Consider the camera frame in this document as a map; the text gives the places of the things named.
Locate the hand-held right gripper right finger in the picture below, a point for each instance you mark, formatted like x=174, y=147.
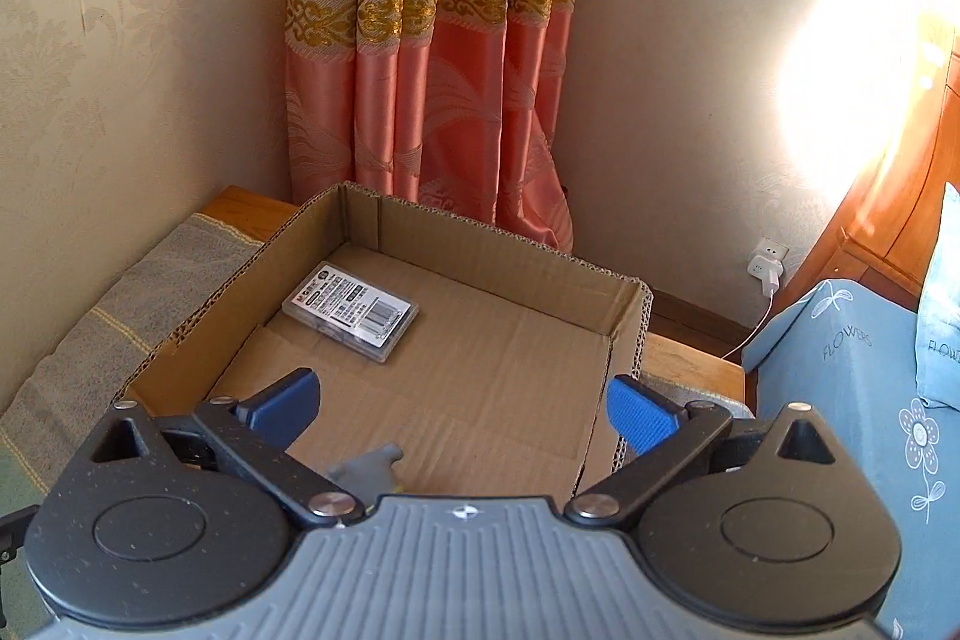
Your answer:
x=637, y=411

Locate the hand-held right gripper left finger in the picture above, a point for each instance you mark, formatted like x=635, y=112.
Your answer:
x=289, y=396

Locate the grey plush toy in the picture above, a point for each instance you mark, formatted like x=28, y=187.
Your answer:
x=364, y=464

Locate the brown cardboard box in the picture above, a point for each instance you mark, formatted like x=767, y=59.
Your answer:
x=487, y=370

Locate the clear plastic case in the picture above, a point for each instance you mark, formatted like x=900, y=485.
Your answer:
x=352, y=310

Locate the white charger plug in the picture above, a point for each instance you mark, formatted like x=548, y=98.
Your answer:
x=772, y=278

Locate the grey woven cloth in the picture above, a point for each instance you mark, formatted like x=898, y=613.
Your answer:
x=112, y=310

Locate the blue flowered bed sheet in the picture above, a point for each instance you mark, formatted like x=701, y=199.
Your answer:
x=847, y=400

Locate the blue flowered pillow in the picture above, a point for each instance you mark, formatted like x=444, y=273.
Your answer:
x=941, y=310

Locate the wooden headboard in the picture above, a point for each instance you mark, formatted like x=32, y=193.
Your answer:
x=892, y=205

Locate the pink patterned curtain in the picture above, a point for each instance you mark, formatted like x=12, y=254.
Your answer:
x=420, y=85

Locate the white wall socket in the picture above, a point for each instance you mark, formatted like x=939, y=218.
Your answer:
x=761, y=251

